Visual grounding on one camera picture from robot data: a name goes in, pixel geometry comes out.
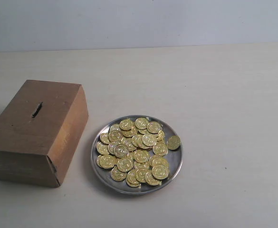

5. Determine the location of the gold coin bottom left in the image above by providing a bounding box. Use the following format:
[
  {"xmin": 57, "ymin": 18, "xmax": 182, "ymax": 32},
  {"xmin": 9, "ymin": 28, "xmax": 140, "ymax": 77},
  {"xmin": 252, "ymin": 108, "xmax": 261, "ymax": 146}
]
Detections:
[{"xmin": 110, "ymin": 166, "xmax": 127, "ymax": 182}]

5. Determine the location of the pale silvery gold coin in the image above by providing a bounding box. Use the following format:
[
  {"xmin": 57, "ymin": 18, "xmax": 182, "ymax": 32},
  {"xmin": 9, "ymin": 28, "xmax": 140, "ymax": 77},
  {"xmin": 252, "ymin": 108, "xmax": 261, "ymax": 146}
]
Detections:
[{"xmin": 114, "ymin": 144, "xmax": 129, "ymax": 158}]

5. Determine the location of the lone gold coin at right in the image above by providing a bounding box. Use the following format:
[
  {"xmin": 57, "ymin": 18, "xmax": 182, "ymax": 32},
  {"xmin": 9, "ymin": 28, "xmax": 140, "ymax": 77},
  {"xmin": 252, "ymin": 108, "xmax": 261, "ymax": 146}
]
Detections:
[{"xmin": 166, "ymin": 135, "xmax": 181, "ymax": 151}]

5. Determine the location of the brown cardboard coin box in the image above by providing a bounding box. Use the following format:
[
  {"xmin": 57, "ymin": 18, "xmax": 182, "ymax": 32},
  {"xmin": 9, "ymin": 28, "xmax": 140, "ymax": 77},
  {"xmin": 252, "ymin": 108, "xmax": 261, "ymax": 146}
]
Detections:
[{"xmin": 0, "ymin": 80, "xmax": 88, "ymax": 188}]

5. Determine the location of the gold coin upper left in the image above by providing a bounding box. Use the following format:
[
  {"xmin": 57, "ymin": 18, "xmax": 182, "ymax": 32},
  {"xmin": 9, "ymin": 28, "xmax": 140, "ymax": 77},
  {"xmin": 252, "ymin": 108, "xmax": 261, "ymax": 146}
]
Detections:
[{"xmin": 108, "ymin": 130, "xmax": 123, "ymax": 142}]

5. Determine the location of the gold coin top middle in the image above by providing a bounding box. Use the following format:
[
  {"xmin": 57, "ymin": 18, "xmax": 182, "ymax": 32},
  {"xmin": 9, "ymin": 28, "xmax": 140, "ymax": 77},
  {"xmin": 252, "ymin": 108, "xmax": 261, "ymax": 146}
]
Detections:
[{"xmin": 119, "ymin": 119, "xmax": 134, "ymax": 131}]

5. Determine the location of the gold coin bottom right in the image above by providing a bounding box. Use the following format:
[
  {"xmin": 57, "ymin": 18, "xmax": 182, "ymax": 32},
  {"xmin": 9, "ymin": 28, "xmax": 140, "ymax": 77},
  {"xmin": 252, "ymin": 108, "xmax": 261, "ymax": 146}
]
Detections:
[{"xmin": 152, "ymin": 165, "xmax": 169, "ymax": 180}]

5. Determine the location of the gold coin right middle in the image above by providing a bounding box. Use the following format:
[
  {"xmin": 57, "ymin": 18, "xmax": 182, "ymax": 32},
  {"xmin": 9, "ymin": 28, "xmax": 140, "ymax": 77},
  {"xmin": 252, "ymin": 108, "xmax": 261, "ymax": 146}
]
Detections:
[{"xmin": 153, "ymin": 142, "xmax": 168, "ymax": 156}]

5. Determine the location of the gold coin bottom centre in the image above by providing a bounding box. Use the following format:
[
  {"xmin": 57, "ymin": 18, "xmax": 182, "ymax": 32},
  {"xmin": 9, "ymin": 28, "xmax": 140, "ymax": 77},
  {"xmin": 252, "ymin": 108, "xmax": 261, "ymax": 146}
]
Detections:
[{"xmin": 135, "ymin": 168, "xmax": 149, "ymax": 183}]

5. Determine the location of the gold coin lower centre left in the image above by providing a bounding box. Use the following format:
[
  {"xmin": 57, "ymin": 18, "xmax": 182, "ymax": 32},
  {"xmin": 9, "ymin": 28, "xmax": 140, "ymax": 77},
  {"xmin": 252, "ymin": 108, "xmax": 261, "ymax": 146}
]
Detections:
[{"xmin": 117, "ymin": 158, "xmax": 134, "ymax": 173}]

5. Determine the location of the gold coin far top right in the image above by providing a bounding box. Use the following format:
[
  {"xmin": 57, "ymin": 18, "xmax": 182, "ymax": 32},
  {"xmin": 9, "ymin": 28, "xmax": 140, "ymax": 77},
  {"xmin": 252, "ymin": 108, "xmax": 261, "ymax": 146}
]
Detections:
[{"xmin": 147, "ymin": 121, "xmax": 162, "ymax": 134}]

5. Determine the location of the round silver metal plate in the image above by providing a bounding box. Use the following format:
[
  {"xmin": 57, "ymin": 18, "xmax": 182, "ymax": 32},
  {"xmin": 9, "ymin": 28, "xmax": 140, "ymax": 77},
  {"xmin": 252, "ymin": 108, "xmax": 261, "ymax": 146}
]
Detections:
[{"xmin": 90, "ymin": 115, "xmax": 184, "ymax": 195}]

